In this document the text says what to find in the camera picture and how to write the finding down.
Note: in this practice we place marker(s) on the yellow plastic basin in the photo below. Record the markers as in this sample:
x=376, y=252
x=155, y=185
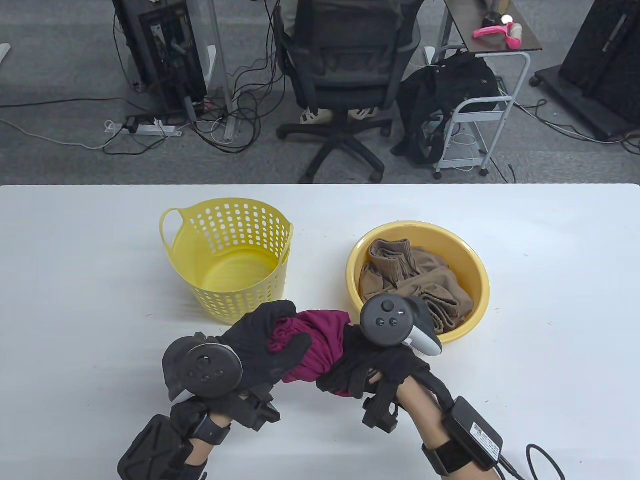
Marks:
x=477, y=280

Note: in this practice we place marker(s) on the black round lamp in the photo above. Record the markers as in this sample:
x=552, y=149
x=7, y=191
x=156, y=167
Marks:
x=492, y=20

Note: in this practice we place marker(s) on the black backpack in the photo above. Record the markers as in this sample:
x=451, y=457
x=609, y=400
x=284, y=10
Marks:
x=440, y=90

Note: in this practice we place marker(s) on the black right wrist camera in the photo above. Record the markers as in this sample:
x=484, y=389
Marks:
x=380, y=412

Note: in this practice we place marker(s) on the black right hand controller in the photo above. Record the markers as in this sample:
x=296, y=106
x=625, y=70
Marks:
x=385, y=317

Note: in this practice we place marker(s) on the brown shorts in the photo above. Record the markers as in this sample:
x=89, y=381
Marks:
x=400, y=275

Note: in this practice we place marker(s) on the black hand controller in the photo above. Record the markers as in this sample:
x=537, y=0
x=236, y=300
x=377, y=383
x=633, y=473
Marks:
x=385, y=317
x=210, y=367

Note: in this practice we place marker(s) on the person's right forearm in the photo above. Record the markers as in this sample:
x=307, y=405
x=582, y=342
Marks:
x=420, y=410

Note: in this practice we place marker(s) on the white rolling cart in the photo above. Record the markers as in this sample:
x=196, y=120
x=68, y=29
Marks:
x=480, y=117

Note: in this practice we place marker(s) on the person's left hand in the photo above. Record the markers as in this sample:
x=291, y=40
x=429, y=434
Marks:
x=260, y=345

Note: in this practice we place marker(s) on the black computer tower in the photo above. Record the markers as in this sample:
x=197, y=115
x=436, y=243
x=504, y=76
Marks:
x=165, y=50

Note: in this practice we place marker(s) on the white power strip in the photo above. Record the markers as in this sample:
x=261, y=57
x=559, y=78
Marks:
x=150, y=129

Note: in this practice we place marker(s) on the black power adapter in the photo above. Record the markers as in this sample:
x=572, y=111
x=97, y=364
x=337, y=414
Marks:
x=132, y=125

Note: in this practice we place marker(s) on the white desk leg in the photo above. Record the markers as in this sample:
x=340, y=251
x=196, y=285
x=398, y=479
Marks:
x=225, y=75

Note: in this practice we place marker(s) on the person's left forearm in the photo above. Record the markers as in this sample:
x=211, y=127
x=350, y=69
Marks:
x=200, y=452

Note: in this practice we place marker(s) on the black battery pack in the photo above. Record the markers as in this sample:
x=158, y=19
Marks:
x=472, y=432

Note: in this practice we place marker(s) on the maroon shorts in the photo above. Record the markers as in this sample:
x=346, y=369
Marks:
x=320, y=345

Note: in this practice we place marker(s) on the black left hand controller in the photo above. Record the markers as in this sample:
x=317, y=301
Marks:
x=210, y=367

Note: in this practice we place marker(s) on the person's right hand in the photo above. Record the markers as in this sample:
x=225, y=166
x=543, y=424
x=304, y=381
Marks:
x=360, y=360

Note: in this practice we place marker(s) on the black office chair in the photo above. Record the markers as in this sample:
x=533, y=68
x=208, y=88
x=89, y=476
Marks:
x=345, y=55

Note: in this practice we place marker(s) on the black cabinet on casters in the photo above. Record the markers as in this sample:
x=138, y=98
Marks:
x=600, y=65

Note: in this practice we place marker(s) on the yellow perforated plastic basket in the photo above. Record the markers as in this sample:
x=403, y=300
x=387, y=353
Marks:
x=235, y=280

